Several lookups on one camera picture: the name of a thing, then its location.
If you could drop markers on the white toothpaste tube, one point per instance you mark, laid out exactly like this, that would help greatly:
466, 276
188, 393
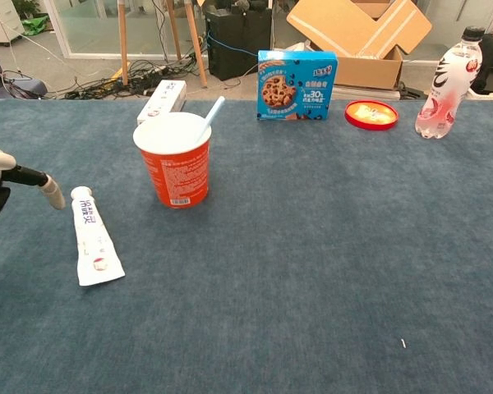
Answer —
92, 246

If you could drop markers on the light blue toothbrush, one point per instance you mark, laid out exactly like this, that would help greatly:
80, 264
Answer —
213, 113

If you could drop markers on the white toothpaste carton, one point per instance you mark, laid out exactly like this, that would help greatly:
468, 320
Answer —
164, 96

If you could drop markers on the dark blue rounded machine base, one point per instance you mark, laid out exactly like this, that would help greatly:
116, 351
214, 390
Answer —
29, 88

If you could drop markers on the white cabinet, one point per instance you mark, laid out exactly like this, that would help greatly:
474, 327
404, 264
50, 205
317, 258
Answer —
0, 20

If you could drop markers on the green bag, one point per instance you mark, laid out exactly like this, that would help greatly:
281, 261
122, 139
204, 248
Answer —
35, 25

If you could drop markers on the red paper cup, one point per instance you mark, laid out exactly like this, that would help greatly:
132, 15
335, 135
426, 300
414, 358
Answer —
176, 176

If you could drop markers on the short wooden easel leg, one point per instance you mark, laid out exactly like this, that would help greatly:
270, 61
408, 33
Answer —
173, 28

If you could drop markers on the blue cookie box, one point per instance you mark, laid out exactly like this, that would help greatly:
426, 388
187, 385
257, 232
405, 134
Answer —
296, 86

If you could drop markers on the blue table mat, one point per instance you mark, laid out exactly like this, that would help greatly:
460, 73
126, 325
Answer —
312, 246

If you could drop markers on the red round lid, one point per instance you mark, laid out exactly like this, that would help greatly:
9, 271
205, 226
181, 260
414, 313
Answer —
371, 115

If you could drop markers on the open cardboard box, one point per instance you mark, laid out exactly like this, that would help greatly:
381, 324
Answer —
353, 28

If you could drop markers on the pink white drink bottle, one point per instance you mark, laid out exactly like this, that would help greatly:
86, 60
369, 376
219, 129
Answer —
448, 90

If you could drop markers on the aluminium rail stack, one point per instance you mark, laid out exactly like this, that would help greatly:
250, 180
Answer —
365, 93

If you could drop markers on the black flat bracket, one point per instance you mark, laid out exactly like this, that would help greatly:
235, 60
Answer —
408, 91

